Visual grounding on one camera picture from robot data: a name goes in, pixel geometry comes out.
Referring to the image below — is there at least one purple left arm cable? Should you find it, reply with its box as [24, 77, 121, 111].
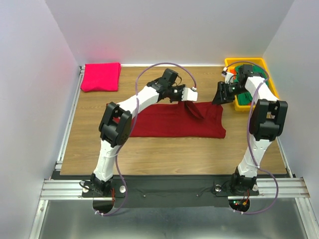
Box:
[93, 61, 197, 217]

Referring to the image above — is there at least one green t shirt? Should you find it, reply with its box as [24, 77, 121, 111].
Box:
[233, 65, 267, 106]

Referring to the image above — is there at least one folded pink t shirt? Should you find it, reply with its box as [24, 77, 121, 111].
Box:
[80, 62, 121, 92]

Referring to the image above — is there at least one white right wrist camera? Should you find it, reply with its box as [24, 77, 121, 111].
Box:
[221, 67, 236, 84]

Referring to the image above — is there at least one aluminium frame rail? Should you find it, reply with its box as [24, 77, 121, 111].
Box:
[40, 178, 310, 201]

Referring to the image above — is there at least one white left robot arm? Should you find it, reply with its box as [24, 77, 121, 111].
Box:
[80, 68, 185, 197]

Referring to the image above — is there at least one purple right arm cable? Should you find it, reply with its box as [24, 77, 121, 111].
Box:
[221, 60, 279, 215]

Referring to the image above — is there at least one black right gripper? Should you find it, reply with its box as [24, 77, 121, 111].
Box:
[211, 81, 248, 105]

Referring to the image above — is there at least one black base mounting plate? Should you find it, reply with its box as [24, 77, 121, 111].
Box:
[79, 175, 259, 216]

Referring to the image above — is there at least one dark red t shirt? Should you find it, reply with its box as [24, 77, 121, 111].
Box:
[106, 100, 227, 139]

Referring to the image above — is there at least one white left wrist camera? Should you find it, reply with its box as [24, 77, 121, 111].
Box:
[181, 87, 198, 102]

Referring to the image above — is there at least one yellow plastic bin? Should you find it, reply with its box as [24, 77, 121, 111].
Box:
[224, 57, 278, 112]

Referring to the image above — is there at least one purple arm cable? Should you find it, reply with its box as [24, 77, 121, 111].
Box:
[93, 61, 197, 217]
[221, 60, 279, 215]

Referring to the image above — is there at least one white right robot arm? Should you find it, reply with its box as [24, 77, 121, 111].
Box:
[212, 61, 288, 194]

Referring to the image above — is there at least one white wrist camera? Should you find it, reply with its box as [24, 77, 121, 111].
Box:
[181, 87, 198, 102]
[221, 67, 236, 84]

